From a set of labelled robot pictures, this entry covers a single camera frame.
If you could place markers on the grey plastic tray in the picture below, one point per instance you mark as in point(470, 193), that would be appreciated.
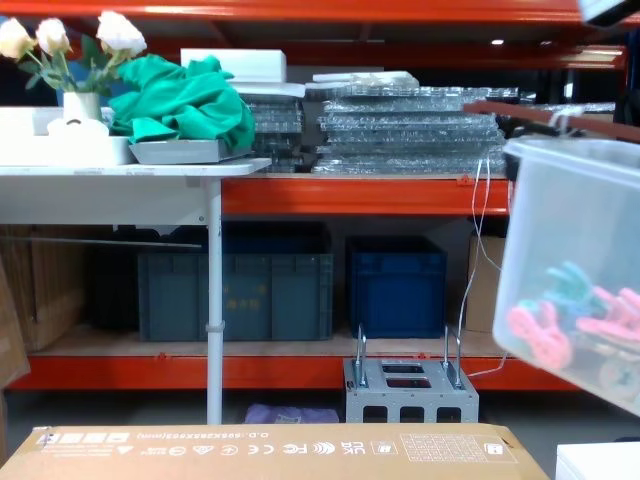
point(175, 151)

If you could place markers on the grey plastic crate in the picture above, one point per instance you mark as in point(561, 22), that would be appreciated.
point(250, 300)

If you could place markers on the grey metal block with posts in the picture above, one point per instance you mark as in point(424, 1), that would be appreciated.
point(400, 405)

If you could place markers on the wide stack of clear trays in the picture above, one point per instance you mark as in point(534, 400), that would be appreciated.
point(410, 130)

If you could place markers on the low stack of clear trays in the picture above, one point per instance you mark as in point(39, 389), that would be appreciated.
point(590, 106)

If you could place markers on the white ceramic vase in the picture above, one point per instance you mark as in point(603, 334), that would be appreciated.
point(80, 106)

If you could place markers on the green flower stems and leaves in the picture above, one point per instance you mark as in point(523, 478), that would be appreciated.
point(55, 75)

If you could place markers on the black bracket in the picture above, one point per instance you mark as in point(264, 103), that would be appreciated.
point(537, 129)

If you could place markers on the purple cloth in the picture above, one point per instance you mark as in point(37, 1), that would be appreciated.
point(290, 415)

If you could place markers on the teal plastic clip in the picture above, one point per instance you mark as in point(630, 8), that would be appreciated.
point(570, 290)

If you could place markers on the long printed cardboard box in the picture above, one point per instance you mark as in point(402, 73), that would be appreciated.
point(250, 457)

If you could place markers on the narrow stack of clear trays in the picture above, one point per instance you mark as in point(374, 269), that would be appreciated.
point(277, 130)

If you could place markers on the white rectangular box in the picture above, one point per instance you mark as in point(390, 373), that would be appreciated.
point(25, 120)

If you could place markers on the white tie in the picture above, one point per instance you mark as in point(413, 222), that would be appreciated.
point(564, 125)

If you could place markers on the small brown cardboard box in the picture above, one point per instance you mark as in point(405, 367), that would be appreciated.
point(484, 285)

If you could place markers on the orange steel shelving rack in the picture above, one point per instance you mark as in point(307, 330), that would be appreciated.
point(350, 196)

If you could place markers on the green cloth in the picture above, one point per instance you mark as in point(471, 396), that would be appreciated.
point(190, 107)

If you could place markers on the thin white foam sheet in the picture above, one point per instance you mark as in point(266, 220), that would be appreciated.
point(365, 77)
point(272, 88)

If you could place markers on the white round lid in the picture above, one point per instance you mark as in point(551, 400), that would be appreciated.
point(77, 128)

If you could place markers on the thick white foam block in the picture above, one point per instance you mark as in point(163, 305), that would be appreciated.
point(235, 64)

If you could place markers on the large brown cardboard stack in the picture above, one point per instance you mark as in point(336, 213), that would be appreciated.
point(45, 295)

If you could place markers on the brown cardboard flap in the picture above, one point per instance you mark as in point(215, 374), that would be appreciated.
point(10, 340)

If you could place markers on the white artificial rose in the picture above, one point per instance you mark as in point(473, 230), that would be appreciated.
point(120, 31)
point(14, 37)
point(52, 35)

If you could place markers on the thin grey metal bar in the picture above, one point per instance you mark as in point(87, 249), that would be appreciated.
point(125, 243)

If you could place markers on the white plastic tray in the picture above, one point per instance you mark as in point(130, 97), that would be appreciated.
point(65, 150)

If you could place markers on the translucent plastic container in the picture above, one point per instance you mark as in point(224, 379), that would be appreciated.
point(565, 220)

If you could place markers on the white and teal clip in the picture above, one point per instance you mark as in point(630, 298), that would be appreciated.
point(620, 377)

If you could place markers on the white folding table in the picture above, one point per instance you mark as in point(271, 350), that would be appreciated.
point(100, 200)

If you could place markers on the blue plastic crate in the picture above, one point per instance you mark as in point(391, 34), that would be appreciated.
point(397, 292)

